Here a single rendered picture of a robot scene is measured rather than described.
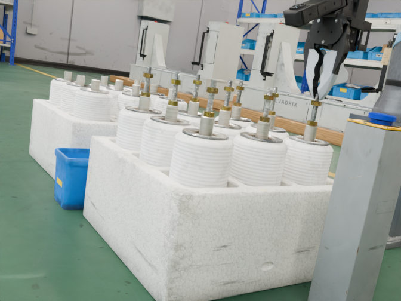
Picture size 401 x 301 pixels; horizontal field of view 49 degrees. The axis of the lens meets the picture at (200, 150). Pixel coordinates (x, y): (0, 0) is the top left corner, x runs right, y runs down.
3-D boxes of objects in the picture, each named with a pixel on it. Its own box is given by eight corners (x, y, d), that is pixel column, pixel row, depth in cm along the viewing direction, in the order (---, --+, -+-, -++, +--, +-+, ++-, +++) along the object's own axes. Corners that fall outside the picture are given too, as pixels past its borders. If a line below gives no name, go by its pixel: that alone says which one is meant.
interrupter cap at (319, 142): (280, 137, 84) (280, 134, 84) (308, 139, 88) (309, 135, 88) (307, 146, 78) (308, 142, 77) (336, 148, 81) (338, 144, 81)
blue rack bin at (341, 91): (351, 98, 644) (354, 84, 640) (373, 102, 614) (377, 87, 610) (329, 95, 614) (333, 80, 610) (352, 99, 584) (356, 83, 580)
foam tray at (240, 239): (225, 207, 117) (236, 142, 114) (339, 276, 85) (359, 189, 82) (82, 215, 96) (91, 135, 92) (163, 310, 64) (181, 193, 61)
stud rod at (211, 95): (210, 126, 70) (218, 79, 68) (208, 127, 69) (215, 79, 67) (204, 125, 70) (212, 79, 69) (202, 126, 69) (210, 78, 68)
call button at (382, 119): (376, 125, 68) (379, 112, 68) (399, 130, 65) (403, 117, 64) (360, 123, 66) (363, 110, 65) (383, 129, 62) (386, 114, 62)
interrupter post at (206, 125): (213, 137, 71) (216, 117, 70) (210, 139, 68) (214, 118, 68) (199, 134, 71) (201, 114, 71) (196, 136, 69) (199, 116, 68)
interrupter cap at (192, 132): (230, 138, 73) (231, 134, 73) (225, 144, 66) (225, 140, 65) (187, 130, 74) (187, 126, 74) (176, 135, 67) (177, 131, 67)
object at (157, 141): (137, 224, 77) (151, 123, 73) (127, 205, 85) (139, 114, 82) (188, 225, 80) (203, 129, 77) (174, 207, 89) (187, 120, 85)
